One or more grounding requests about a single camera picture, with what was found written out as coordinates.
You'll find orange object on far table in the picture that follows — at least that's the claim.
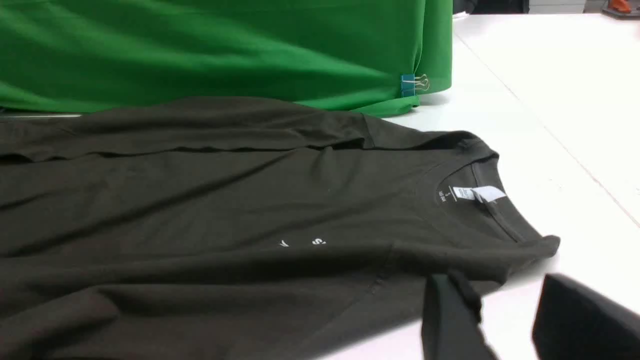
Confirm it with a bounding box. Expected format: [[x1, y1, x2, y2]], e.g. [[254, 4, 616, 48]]
[[601, 0, 640, 20]]

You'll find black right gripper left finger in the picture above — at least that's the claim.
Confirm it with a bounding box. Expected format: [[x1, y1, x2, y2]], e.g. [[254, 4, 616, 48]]
[[421, 270, 498, 360]]

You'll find dark gray long-sleeve top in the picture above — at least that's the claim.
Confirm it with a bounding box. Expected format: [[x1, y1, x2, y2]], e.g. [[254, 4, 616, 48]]
[[0, 96, 560, 360]]

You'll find blue binder clip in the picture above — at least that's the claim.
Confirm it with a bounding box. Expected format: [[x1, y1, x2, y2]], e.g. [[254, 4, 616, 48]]
[[400, 74, 431, 98]]

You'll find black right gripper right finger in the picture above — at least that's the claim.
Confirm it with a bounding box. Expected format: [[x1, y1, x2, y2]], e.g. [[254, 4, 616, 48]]
[[531, 273, 640, 360]]

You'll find green backdrop cloth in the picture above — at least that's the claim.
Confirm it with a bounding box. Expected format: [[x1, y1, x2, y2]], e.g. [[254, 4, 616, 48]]
[[0, 0, 453, 117]]

